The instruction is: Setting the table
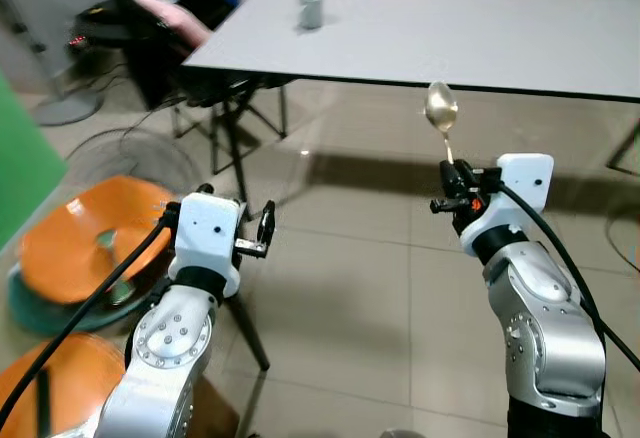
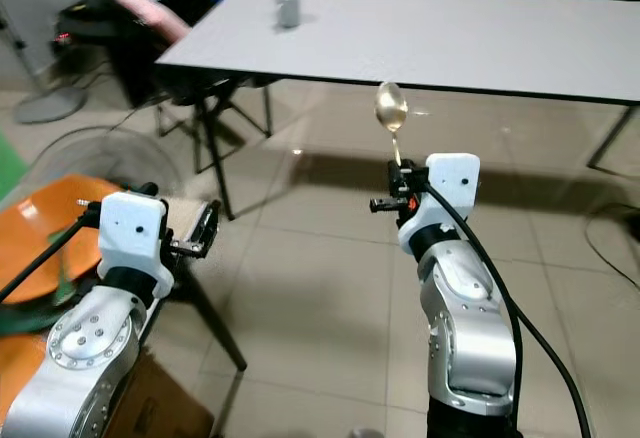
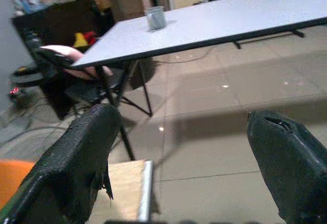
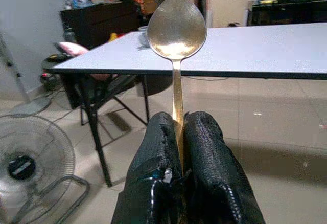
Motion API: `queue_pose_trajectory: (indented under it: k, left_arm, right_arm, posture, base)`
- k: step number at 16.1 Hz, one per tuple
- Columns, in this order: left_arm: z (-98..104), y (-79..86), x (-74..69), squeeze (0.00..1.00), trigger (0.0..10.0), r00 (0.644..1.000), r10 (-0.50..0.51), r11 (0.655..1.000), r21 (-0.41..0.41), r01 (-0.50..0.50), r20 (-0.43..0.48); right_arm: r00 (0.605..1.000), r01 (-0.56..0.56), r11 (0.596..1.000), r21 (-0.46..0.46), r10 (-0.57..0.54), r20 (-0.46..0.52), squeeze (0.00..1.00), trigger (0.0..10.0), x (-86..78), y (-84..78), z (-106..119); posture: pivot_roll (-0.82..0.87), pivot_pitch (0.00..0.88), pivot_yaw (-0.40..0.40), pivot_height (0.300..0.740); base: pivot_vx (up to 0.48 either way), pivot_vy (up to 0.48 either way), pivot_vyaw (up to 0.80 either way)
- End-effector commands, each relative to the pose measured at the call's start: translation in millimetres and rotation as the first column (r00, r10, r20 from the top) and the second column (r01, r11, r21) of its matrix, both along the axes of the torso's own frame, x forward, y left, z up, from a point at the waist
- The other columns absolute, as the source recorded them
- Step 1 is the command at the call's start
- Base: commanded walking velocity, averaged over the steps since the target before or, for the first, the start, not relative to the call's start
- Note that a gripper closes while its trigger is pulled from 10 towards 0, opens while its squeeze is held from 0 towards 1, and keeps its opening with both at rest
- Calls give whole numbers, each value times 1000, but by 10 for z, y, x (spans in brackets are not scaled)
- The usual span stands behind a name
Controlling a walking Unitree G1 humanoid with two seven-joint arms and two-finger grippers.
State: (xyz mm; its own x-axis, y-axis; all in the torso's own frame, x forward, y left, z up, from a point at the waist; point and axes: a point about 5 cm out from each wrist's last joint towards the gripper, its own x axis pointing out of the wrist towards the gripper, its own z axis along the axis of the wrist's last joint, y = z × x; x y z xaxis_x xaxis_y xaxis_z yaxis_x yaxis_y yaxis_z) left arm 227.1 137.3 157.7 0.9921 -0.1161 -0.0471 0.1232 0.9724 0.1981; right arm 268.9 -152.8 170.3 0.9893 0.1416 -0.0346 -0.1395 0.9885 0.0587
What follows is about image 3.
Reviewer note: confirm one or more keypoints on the wooden board with metal edge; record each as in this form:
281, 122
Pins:
125, 183

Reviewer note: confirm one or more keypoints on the white printed bag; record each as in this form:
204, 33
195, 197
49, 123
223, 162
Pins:
25, 0

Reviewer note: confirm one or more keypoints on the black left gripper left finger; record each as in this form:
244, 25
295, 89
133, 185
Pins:
71, 157

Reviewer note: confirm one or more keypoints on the grey mug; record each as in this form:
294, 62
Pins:
155, 18

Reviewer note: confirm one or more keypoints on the red soft toy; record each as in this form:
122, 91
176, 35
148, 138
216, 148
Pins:
90, 36

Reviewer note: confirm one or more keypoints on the orange seat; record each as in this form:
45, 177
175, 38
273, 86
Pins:
12, 178

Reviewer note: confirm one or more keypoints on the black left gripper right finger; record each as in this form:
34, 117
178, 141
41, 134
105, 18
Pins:
288, 162

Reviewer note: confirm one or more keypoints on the power strip with red light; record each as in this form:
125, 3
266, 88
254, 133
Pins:
15, 92

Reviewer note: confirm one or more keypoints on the yellow soft toy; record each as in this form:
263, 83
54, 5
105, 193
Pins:
79, 40

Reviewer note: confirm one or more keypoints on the round black robot vacuum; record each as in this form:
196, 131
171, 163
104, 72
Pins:
25, 77

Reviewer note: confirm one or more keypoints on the pink pillow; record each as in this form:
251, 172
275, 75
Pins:
66, 52

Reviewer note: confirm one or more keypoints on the black folding chair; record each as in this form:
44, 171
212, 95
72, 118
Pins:
89, 91

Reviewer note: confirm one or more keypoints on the dark wooden cabinet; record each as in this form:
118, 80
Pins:
64, 22

